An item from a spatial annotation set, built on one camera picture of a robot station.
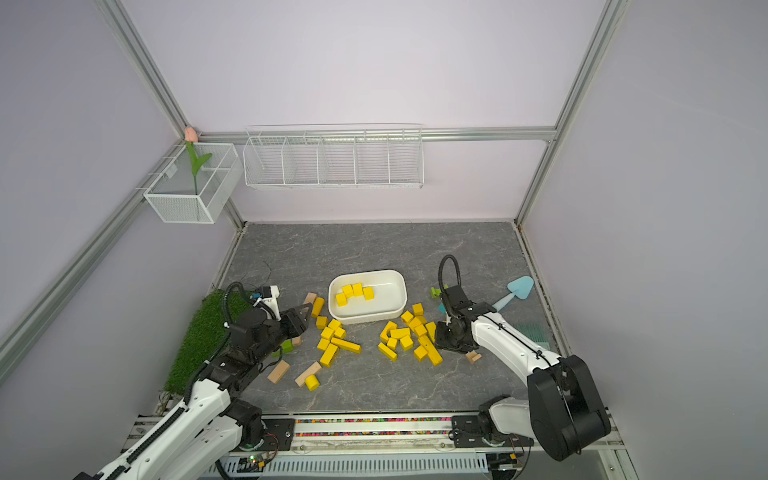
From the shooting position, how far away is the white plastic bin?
928 mm

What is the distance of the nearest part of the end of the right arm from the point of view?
621mm

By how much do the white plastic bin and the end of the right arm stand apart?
0.19 metres
